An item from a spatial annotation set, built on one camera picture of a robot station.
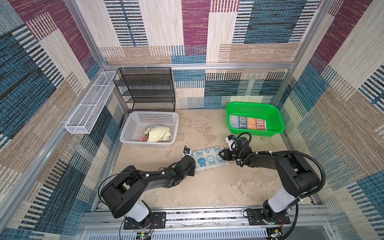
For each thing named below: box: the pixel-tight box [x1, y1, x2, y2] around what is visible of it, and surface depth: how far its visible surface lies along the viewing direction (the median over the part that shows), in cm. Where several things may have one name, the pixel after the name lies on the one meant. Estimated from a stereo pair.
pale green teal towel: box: [144, 125, 172, 142], surface depth 96 cm
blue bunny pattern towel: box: [190, 146, 230, 171], surface depth 95 cm
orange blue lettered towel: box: [229, 115, 267, 131], surface depth 111 cm
